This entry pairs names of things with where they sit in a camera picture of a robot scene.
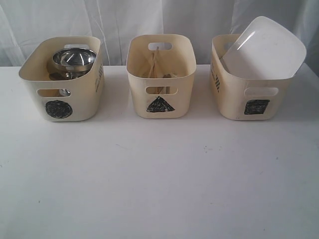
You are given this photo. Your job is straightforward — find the steel table knife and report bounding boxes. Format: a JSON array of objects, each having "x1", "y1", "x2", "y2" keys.
[{"x1": 146, "y1": 86, "x2": 170, "y2": 95}]

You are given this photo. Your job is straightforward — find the white backdrop curtain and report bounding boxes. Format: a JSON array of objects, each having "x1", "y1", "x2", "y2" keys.
[{"x1": 0, "y1": 0, "x2": 319, "y2": 72}]

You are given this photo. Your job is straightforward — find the wooden chopstick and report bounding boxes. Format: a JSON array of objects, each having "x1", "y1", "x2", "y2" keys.
[
  {"x1": 148, "y1": 47, "x2": 159, "y2": 78},
  {"x1": 153, "y1": 47, "x2": 163, "y2": 78}
]

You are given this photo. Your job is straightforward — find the cream bin with square mark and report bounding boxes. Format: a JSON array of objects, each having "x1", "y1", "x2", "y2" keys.
[{"x1": 210, "y1": 34, "x2": 292, "y2": 120}]

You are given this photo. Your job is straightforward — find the cream bin with triangle mark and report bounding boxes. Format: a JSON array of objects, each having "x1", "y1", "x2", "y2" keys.
[{"x1": 127, "y1": 34, "x2": 196, "y2": 119}]

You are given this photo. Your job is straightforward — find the steel mug front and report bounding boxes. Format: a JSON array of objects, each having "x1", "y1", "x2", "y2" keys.
[{"x1": 49, "y1": 71, "x2": 87, "y2": 97}]

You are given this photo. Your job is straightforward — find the steel spoon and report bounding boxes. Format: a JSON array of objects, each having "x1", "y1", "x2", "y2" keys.
[{"x1": 163, "y1": 74, "x2": 177, "y2": 79}]

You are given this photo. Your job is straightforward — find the stainless steel bowl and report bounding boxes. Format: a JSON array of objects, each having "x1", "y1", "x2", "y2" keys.
[{"x1": 52, "y1": 47, "x2": 97, "y2": 72}]

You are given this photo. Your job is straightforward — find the white square plate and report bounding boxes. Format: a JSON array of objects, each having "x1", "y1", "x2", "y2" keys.
[{"x1": 221, "y1": 16, "x2": 307, "y2": 91}]

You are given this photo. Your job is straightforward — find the cream bin with circle mark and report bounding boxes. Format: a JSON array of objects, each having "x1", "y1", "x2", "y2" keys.
[{"x1": 19, "y1": 36, "x2": 104, "y2": 121}]

